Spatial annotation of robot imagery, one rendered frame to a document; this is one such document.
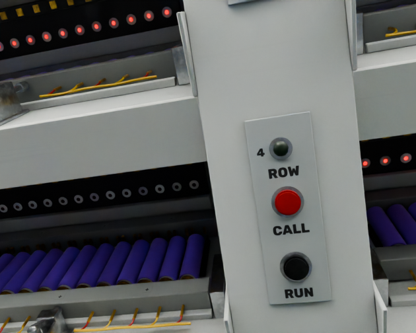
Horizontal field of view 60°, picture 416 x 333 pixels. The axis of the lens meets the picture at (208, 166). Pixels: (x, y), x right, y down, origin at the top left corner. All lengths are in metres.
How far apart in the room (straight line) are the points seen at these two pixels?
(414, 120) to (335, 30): 0.07
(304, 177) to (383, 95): 0.07
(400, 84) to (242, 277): 0.16
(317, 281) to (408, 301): 0.10
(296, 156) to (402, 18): 0.14
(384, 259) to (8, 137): 0.30
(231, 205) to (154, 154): 0.06
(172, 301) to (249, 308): 0.09
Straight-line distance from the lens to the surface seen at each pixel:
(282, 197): 0.23
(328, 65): 0.24
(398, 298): 0.33
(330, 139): 0.23
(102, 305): 0.35
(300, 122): 0.23
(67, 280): 0.39
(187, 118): 0.24
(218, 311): 0.32
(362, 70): 0.24
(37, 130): 0.28
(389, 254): 0.34
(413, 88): 0.25
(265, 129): 0.23
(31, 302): 0.38
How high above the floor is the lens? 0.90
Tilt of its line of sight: 7 degrees down
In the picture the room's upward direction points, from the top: 9 degrees counter-clockwise
